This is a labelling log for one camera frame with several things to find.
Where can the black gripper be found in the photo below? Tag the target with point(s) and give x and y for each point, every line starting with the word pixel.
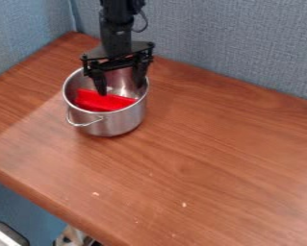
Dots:
pixel 116 53

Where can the red plastic block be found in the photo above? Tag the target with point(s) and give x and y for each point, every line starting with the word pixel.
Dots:
pixel 89 100

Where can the metal pot with handles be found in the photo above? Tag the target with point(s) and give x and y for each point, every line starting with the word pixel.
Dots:
pixel 105 123

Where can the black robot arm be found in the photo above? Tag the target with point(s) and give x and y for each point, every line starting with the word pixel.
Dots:
pixel 120 11

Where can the light object under table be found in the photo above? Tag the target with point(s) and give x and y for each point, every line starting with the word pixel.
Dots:
pixel 73 237

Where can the black and white chair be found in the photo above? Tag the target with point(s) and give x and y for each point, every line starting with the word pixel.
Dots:
pixel 10 237

